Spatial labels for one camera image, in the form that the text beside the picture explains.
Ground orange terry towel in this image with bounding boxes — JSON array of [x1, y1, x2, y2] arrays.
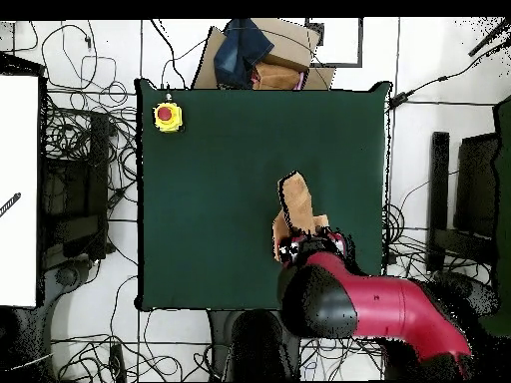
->
[[271, 170, 330, 262]]

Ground black stand base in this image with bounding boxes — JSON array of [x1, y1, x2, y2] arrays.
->
[[39, 111, 111, 272], [424, 130, 501, 276]]

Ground dark green table cloth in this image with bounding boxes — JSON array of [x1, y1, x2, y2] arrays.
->
[[473, 94, 511, 337], [134, 78, 394, 314]]

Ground folded orange towel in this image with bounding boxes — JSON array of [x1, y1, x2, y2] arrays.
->
[[252, 61, 304, 92]]

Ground brown cardboard box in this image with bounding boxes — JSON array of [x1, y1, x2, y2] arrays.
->
[[191, 17, 337, 91]]

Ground yellow emergency stop button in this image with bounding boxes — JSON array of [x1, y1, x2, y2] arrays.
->
[[152, 101, 185, 134]]

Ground blue jeans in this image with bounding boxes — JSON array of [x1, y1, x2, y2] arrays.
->
[[213, 17, 275, 90]]

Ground black power strip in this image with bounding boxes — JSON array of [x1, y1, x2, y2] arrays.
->
[[108, 343, 128, 383]]

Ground black tripod leg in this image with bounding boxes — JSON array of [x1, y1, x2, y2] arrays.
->
[[467, 16, 511, 58]]

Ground black striped rod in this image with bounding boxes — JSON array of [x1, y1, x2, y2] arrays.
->
[[0, 191, 22, 218]]

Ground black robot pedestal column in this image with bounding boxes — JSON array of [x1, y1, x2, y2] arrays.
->
[[207, 308, 302, 383]]

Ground black power adapter cable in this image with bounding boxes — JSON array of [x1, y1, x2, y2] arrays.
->
[[387, 37, 511, 112]]

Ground black pedestal foot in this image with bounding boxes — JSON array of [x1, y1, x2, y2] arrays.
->
[[41, 258, 95, 316]]

